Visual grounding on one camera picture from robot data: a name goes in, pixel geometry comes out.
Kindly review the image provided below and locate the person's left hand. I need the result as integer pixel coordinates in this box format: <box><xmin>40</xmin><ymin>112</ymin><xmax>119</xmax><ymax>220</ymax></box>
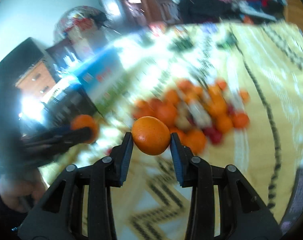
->
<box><xmin>0</xmin><ymin>169</ymin><xmax>48</xmax><ymax>213</ymax></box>

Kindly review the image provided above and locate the black phone with screen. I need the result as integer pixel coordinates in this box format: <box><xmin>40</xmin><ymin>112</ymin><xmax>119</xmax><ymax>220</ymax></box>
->
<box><xmin>280</xmin><ymin>168</ymin><xmax>303</xmax><ymax>235</ymax></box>

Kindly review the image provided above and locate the black printed box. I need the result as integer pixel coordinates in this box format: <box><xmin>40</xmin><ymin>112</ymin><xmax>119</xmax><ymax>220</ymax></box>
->
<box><xmin>41</xmin><ymin>83</ymin><xmax>98</xmax><ymax>128</ymax></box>

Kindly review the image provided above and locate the large orange right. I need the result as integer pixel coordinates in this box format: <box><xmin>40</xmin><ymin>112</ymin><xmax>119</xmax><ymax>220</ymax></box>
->
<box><xmin>232</xmin><ymin>112</ymin><xmax>250</xmax><ymax>129</ymax></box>

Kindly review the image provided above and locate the blue white carton box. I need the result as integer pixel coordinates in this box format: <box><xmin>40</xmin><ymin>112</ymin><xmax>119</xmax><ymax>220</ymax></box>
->
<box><xmin>72</xmin><ymin>47</ymin><xmax>129</xmax><ymax>115</ymax></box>

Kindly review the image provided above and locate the brown cardboard box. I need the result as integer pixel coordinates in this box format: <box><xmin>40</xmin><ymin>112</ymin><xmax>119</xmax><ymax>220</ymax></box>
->
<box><xmin>67</xmin><ymin>18</ymin><xmax>97</xmax><ymax>60</ymax></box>

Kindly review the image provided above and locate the yellow patterned bed blanket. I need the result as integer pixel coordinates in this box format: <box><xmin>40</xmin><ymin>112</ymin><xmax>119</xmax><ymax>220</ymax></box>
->
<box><xmin>41</xmin><ymin>21</ymin><xmax>303</xmax><ymax>227</ymax></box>

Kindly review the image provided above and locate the red snack box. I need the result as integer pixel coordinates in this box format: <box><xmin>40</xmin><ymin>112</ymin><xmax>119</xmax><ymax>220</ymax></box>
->
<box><xmin>149</xmin><ymin>21</ymin><xmax>167</xmax><ymax>35</ymax></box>

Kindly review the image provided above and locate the pile of clothes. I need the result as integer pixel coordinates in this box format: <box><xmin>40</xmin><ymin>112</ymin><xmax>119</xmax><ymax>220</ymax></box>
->
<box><xmin>172</xmin><ymin>0</ymin><xmax>286</xmax><ymax>24</ymax></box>

